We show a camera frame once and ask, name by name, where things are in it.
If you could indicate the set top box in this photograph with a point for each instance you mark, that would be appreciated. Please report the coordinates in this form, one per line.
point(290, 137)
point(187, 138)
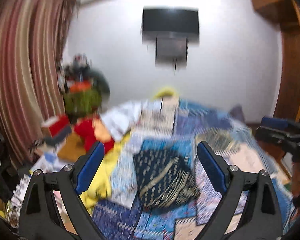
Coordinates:
point(172, 50)

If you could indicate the pile of clothes basket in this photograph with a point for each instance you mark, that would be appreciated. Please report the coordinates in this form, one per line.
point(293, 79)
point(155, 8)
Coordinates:
point(83, 87)

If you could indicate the red plush toy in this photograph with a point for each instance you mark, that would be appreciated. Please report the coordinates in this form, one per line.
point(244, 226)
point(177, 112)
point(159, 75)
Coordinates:
point(91, 130)

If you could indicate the navy patterned garment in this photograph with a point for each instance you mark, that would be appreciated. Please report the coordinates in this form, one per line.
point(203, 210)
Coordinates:
point(164, 180)

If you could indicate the yellow blanket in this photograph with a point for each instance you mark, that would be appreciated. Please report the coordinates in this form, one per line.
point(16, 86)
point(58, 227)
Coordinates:
point(100, 186)

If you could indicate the wooden door frame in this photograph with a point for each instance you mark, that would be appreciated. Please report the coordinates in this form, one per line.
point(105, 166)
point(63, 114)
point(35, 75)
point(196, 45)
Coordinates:
point(286, 14)

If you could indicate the white cloth on bed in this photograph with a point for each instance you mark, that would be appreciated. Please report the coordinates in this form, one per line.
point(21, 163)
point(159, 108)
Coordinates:
point(120, 119)

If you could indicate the striped red beige curtain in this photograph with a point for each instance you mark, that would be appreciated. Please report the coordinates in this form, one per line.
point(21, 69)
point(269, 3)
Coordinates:
point(32, 39)

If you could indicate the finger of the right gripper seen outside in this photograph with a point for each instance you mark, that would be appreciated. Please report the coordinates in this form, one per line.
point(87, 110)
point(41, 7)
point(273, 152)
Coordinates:
point(277, 129)

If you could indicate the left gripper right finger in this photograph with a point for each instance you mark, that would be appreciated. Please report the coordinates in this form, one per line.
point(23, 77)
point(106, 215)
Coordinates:
point(261, 217)

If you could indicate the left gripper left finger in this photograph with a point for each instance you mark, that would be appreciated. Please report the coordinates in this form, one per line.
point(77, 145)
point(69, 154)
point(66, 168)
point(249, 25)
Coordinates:
point(39, 216)

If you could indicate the wall mounted television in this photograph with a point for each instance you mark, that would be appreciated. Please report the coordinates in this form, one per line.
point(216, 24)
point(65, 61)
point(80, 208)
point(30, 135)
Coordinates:
point(170, 22)

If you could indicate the blue patchwork bedspread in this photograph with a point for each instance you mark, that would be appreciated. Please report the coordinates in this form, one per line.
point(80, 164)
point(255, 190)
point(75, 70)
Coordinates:
point(121, 216)

